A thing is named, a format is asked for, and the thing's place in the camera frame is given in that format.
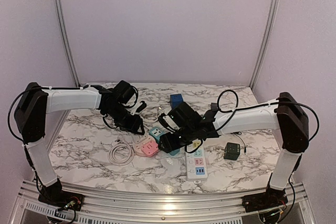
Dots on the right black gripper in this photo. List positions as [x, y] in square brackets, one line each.
[169, 144]

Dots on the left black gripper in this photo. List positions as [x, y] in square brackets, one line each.
[133, 125]

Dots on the teal power strip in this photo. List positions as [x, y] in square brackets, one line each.
[156, 133]

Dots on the pink square plug adapter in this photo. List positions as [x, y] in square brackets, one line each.
[150, 148]

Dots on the white long power strip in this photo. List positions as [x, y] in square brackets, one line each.
[195, 162]

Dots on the blue cube socket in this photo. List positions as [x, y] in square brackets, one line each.
[175, 100]

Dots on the dark grey USB charger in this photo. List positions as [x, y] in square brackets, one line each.
[214, 106]

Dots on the dark green cube socket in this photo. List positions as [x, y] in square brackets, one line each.
[232, 151]

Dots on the pink round power strip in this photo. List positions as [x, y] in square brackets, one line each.
[137, 144]

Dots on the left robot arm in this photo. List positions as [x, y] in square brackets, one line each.
[30, 108]

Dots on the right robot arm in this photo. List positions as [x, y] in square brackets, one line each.
[283, 114]

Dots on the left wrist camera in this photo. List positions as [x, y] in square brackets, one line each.
[124, 91]

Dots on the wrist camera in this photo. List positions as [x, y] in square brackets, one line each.
[124, 91]
[184, 116]

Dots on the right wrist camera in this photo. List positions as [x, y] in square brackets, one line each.
[184, 116]

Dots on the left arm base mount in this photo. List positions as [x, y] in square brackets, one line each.
[63, 198]

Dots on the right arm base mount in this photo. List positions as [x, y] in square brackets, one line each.
[262, 201]

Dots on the front aluminium rail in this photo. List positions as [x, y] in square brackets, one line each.
[112, 206]

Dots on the left aluminium frame post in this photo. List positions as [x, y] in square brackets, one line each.
[66, 42]

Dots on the aluminium frame post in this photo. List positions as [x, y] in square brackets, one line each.
[66, 42]
[271, 17]

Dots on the right aluminium frame post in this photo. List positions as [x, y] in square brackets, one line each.
[271, 17]

